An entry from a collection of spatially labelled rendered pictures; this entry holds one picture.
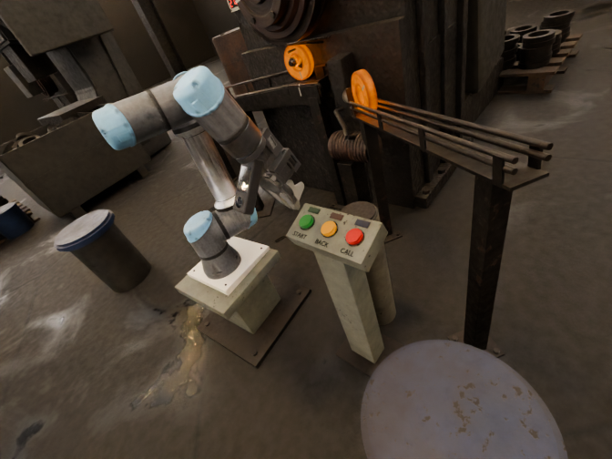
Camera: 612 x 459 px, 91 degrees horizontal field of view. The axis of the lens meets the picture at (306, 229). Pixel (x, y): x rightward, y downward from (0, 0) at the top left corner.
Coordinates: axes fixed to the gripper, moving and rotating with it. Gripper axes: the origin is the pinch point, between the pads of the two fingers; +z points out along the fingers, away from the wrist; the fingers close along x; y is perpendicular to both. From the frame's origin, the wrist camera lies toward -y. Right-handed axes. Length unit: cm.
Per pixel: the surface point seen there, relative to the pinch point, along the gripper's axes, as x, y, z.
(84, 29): 321, 101, -35
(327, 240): -8.6, -3.0, 6.9
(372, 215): -8.6, 12.6, 19.9
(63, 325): 149, -94, 36
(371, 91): 10, 54, 13
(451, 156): -27.1, 25.2, 7.1
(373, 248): -19.5, -0.5, 8.6
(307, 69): 55, 74, 16
